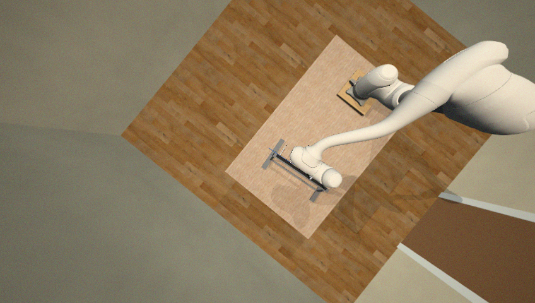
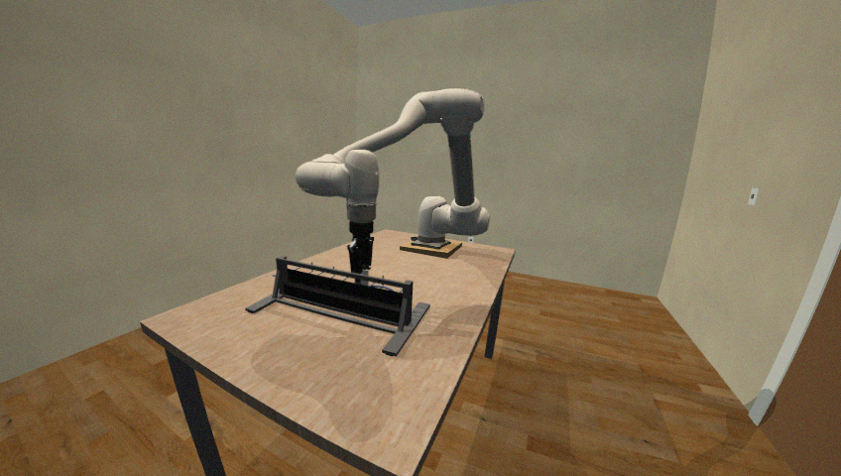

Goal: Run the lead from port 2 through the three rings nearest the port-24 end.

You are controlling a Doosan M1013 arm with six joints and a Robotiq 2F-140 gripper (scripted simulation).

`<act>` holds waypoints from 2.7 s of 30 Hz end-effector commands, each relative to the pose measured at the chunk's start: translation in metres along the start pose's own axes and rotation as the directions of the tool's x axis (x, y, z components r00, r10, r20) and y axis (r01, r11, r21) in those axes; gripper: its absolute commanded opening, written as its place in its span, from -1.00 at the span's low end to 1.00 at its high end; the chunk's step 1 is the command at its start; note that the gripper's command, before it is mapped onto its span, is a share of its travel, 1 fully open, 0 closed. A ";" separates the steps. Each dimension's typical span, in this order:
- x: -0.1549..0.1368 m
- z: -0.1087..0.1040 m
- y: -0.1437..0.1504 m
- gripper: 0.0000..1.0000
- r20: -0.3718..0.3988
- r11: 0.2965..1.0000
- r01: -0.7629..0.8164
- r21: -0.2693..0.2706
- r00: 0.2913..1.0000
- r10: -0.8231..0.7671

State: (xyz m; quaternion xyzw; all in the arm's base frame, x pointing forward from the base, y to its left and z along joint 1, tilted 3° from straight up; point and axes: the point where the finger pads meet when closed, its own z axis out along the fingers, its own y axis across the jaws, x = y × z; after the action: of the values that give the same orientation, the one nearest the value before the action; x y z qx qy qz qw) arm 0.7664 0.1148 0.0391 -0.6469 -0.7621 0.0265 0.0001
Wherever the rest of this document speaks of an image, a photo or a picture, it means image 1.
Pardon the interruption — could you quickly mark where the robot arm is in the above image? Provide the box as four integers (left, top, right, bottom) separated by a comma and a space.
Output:
290, 41, 535, 188

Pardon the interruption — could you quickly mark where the black patch panel rack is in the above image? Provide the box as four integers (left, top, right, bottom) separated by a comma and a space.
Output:
262, 139, 329, 202

